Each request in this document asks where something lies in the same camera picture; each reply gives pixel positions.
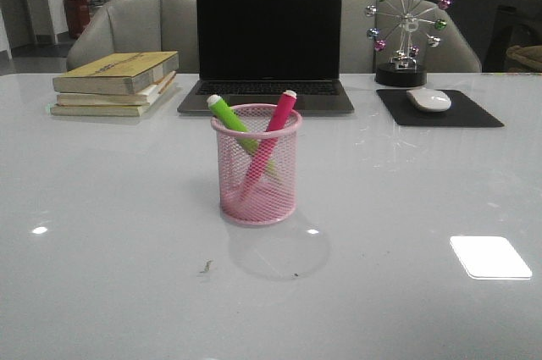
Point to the green highlighter pen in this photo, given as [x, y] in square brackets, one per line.
[222, 111]

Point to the pink mesh pen holder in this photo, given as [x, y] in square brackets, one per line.
[258, 190]

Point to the grey open laptop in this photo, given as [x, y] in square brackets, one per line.
[250, 51]

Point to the black mouse pad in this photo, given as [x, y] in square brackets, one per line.
[463, 113]

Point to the middle book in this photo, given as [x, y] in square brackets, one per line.
[147, 96]

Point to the grey armchair right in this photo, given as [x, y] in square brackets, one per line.
[445, 51]

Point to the grey armchair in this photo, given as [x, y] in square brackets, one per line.
[131, 26]
[445, 51]

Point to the top yellow book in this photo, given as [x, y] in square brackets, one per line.
[118, 73]

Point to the white computer mouse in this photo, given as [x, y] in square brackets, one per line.
[429, 100]

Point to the grey armchair left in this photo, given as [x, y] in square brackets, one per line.
[131, 26]

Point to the ferris wheel desk ornament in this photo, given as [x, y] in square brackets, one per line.
[403, 68]

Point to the bottom book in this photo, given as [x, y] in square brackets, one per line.
[104, 111]

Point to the red bin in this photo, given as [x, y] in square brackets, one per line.
[77, 16]

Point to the black side table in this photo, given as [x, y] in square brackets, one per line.
[516, 23]

